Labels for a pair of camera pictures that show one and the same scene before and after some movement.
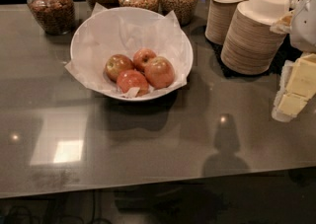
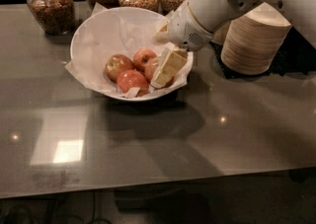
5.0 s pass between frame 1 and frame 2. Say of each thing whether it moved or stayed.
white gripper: moved
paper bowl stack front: stayed
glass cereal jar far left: stayed
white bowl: stayed
